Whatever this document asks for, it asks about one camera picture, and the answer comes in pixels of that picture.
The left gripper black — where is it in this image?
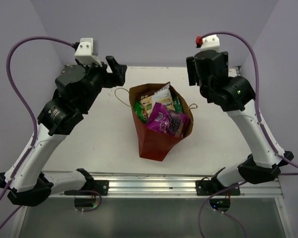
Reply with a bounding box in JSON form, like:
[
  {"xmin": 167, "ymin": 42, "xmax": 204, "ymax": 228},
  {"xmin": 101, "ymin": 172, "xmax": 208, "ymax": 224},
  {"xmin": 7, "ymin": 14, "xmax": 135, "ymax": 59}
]
[{"xmin": 76, "ymin": 55, "xmax": 126, "ymax": 111}]

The brown yellow chips bag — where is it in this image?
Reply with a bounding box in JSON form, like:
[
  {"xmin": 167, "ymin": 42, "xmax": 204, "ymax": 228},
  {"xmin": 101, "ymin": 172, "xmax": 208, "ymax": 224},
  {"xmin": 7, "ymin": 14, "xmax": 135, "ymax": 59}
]
[{"xmin": 140, "ymin": 82, "xmax": 175, "ymax": 115}]

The dark green snack bag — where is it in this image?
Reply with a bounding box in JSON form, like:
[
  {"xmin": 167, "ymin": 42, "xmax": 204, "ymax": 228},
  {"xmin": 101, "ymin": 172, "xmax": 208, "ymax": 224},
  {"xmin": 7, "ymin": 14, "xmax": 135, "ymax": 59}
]
[{"xmin": 172, "ymin": 94, "xmax": 184, "ymax": 114}]

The purple candy bag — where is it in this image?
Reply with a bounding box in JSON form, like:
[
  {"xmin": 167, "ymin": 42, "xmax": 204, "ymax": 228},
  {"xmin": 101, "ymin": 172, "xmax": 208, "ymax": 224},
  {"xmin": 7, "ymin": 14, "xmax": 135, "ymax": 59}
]
[{"xmin": 146, "ymin": 103, "xmax": 190, "ymax": 137}]

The green white chips bag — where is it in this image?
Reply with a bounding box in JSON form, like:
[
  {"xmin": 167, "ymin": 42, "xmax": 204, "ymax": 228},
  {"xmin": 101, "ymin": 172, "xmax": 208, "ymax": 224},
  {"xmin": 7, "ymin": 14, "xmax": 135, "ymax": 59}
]
[{"xmin": 133, "ymin": 101, "xmax": 149, "ymax": 124}]

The red brown paper bag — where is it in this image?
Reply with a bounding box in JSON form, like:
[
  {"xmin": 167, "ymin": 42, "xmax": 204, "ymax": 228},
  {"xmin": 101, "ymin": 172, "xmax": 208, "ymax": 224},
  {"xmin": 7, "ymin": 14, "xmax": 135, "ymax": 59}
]
[{"xmin": 127, "ymin": 82, "xmax": 198, "ymax": 161}]

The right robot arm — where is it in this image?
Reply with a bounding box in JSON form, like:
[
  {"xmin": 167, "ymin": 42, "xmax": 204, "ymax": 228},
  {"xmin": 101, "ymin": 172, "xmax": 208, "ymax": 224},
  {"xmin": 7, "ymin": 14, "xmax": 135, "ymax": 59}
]
[{"xmin": 186, "ymin": 50, "xmax": 294, "ymax": 195}]

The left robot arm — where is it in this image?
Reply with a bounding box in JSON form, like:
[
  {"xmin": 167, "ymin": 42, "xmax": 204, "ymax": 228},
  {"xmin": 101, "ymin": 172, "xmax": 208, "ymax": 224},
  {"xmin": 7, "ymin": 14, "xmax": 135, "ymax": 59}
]
[{"xmin": 0, "ymin": 56, "xmax": 127, "ymax": 207}]

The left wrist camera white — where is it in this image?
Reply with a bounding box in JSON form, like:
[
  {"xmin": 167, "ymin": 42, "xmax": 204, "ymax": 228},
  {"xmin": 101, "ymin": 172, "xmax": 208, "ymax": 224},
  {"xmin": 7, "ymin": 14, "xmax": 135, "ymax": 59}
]
[{"xmin": 74, "ymin": 38, "xmax": 102, "ymax": 66}]

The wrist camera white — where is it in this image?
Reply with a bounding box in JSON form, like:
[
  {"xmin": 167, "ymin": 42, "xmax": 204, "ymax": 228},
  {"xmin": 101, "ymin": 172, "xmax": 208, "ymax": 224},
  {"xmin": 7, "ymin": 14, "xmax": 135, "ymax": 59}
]
[
  {"xmin": 74, "ymin": 38, "xmax": 102, "ymax": 66},
  {"xmin": 195, "ymin": 34, "xmax": 220, "ymax": 50}
]

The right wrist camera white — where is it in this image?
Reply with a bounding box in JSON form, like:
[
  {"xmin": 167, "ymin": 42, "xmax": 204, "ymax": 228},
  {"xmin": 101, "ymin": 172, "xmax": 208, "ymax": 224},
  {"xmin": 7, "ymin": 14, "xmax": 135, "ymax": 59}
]
[{"xmin": 195, "ymin": 34, "xmax": 220, "ymax": 50}]

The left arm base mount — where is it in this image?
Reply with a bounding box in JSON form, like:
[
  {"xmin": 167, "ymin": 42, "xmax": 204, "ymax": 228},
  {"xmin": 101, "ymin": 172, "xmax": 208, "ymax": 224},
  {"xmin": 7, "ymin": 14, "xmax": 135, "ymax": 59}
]
[{"xmin": 92, "ymin": 179, "xmax": 109, "ymax": 196}]

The aluminium rail frame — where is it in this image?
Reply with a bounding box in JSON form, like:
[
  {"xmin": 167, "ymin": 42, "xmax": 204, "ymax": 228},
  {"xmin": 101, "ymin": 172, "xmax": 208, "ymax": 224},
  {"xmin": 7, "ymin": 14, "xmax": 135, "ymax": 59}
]
[{"xmin": 51, "ymin": 65, "xmax": 285, "ymax": 199}]

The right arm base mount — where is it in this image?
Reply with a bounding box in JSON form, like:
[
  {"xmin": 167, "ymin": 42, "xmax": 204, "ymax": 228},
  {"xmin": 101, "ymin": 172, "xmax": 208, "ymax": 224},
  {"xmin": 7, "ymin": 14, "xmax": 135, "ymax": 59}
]
[{"xmin": 195, "ymin": 177, "xmax": 241, "ymax": 196}]

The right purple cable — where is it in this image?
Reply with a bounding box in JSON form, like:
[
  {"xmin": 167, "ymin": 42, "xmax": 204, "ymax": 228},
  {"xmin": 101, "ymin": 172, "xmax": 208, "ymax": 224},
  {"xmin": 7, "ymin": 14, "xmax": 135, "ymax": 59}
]
[{"xmin": 198, "ymin": 31, "xmax": 298, "ymax": 238}]

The purple cable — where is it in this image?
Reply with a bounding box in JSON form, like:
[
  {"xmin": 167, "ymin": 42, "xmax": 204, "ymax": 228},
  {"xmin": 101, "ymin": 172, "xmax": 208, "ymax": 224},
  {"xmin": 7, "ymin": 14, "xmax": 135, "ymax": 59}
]
[
  {"xmin": 0, "ymin": 36, "xmax": 77, "ymax": 238},
  {"xmin": 198, "ymin": 31, "xmax": 298, "ymax": 238}
]

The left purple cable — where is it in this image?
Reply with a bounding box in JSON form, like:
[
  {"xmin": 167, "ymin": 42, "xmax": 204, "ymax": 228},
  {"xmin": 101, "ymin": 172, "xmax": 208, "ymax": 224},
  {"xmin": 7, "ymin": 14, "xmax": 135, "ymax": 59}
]
[{"xmin": 0, "ymin": 36, "xmax": 77, "ymax": 238}]

